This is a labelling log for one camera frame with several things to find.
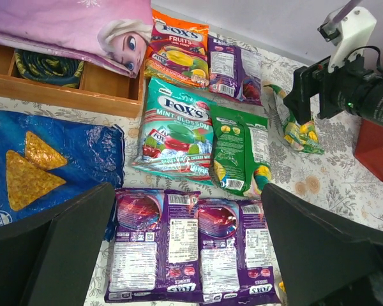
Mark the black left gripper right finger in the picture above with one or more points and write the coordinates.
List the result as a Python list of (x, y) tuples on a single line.
[(324, 259)]

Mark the purple candy bag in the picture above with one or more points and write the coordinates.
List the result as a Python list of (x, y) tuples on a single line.
[(156, 252), (235, 253), (234, 72)]

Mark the floral table mat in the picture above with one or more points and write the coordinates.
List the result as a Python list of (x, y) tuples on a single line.
[(335, 181)]

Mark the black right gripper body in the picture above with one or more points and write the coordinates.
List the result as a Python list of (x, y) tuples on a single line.
[(345, 89)]

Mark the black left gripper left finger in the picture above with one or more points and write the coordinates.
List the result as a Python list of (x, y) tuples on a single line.
[(48, 258)]

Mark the orange lemon candy bag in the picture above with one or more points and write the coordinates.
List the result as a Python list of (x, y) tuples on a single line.
[(178, 52)]

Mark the blue chips snack bag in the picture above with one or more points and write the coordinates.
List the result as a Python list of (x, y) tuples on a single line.
[(45, 162)]

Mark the purple princess cloth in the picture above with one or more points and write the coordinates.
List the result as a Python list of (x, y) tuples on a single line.
[(110, 34)]

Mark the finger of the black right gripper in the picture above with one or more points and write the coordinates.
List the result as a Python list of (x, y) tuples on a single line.
[(298, 99)]

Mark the red paper bag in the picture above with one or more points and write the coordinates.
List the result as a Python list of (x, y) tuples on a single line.
[(369, 148)]

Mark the teal mint candy bag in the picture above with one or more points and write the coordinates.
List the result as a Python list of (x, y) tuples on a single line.
[(176, 134)]

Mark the orange wooden tray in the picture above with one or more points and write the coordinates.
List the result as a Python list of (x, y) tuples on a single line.
[(100, 90)]

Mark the yellow green candy bag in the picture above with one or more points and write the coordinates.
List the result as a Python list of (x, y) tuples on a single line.
[(301, 137)]

